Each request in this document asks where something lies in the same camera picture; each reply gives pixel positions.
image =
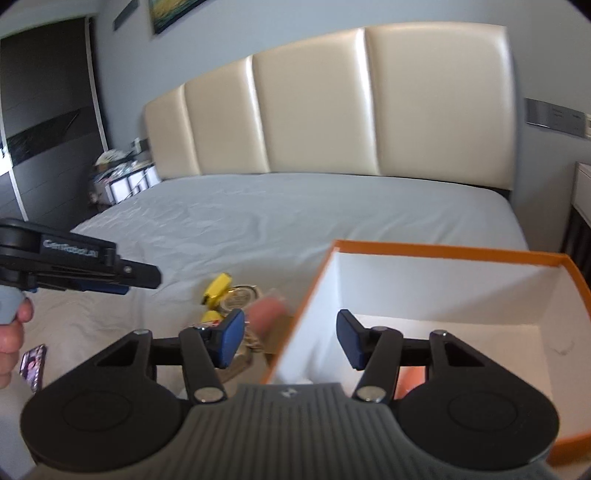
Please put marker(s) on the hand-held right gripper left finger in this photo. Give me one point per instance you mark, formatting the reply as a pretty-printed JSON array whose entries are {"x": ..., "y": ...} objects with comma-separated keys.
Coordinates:
[{"x": 231, "y": 339}]

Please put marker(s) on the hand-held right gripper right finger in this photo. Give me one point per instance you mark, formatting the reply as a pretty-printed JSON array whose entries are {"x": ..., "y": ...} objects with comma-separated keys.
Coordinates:
[{"x": 347, "y": 337}]

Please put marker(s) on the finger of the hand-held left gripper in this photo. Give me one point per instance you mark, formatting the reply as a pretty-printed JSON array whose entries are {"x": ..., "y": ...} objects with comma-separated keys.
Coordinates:
[
  {"x": 113, "y": 289},
  {"x": 141, "y": 276}
]

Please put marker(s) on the yellow cap bottle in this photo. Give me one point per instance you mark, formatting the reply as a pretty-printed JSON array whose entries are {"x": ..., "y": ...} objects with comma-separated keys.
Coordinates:
[{"x": 211, "y": 317}]

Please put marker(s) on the orange cardboard box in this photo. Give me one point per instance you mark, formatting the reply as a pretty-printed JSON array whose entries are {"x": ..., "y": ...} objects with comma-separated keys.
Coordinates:
[{"x": 461, "y": 295}]

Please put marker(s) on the person's left hand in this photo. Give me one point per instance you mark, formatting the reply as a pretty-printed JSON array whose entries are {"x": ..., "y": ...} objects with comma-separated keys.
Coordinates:
[{"x": 10, "y": 341}]

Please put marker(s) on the round glass jar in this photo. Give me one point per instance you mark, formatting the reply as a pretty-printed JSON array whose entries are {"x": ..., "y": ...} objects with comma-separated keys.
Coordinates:
[{"x": 239, "y": 297}]

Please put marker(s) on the translucent pinkish object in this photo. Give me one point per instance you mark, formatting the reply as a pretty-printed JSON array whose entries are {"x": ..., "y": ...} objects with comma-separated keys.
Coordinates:
[{"x": 268, "y": 310}]

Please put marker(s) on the small yellow clip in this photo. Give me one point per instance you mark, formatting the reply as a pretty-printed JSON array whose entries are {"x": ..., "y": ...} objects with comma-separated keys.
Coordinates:
[{"x": 217, "y": 286}]

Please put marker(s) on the orange flat packet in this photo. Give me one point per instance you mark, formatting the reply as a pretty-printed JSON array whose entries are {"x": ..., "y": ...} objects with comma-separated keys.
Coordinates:
[{"x": 412, "y": 381}]

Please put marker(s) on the cluttered bedside boxes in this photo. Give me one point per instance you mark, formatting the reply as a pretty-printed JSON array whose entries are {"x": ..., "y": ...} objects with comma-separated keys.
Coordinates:
[{"x": 122, "y": 175}]

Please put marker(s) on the smartphone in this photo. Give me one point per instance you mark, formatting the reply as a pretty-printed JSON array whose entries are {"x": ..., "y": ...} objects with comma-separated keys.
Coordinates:
[{"x": 33, "y": 367}]

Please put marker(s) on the bed with grey sheet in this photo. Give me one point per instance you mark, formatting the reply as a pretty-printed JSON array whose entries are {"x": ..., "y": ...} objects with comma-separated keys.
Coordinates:
[{"x": 286, "y": 212}]

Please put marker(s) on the dark wardrobe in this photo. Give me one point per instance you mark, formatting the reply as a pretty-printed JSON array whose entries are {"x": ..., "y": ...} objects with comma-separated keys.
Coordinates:
[{"x": 46, "y": 120}]

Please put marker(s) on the cream padded headboard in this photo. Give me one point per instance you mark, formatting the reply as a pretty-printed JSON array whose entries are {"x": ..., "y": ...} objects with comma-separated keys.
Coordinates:
[{"x": 323, "y": 110}]

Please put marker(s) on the framed wall picture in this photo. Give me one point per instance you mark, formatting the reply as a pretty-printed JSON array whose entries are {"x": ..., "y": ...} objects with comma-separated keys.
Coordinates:
[{"x": 173, "y": 13}]

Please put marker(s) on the metal wall switch panel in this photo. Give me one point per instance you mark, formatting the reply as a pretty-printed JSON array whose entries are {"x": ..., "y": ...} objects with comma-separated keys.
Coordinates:
[{"x": 554, "y": 115}]

